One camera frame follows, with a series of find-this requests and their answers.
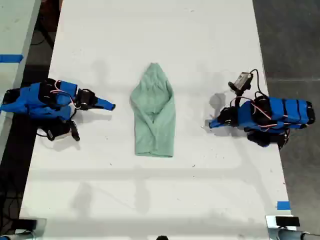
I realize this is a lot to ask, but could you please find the pale green T-shirt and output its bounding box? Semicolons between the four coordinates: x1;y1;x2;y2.
129;62;175;158

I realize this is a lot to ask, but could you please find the long blue tape strip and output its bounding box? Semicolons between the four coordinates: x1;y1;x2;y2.
0;54;24;63

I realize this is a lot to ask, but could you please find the white side table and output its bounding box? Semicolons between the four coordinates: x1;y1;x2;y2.
0;0;42;156

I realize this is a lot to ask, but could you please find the short blue tape strip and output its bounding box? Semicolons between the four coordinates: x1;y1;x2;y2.
276;201;292;211

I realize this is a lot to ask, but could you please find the small black box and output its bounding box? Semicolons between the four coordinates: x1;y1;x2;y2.
275;216;301;228
17;219;38;230

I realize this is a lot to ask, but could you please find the short black camera stalk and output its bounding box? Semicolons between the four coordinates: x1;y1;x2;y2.
66;109;81;142
228;81;245;106

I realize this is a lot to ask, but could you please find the silver black camera box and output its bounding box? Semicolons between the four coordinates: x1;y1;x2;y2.
233;72;252;91

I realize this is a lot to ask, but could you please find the black white camera box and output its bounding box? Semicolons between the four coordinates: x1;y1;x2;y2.
46;122;73;142

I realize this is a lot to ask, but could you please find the black camera cable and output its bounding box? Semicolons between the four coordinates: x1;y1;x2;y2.
36;125;51;138
248;69;262;97

